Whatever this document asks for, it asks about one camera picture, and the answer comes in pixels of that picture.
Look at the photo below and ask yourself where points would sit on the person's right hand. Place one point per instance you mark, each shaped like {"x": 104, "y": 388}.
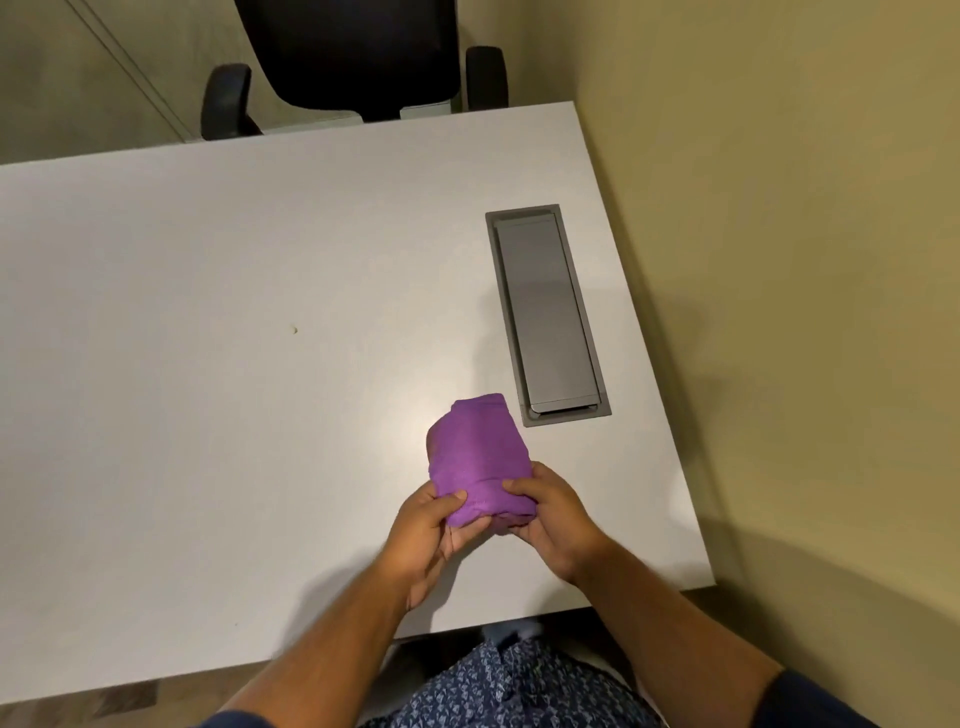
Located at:
{"x": 566, "y": 532}

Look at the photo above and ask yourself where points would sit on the person's right forearm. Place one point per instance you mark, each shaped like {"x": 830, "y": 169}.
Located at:
{"x": 675, "y": 645}

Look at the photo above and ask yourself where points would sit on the person's left forearm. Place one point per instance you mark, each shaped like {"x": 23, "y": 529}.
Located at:
{"x": 330, "y": 652}

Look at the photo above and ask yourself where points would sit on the person's left hand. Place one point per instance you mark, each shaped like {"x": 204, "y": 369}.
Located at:
{"x": 420, "y": 544}

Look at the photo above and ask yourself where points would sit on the black mesh-back office chair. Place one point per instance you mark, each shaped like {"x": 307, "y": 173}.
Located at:
{"x": 352, "y": 52}

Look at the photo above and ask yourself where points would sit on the purple microfibre cloth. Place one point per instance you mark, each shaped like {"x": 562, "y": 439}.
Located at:
{"x": 476, "y": 450}

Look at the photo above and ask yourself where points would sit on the blue patterned shirt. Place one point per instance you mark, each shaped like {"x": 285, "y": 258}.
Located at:
{"x": 510, "y": 690}

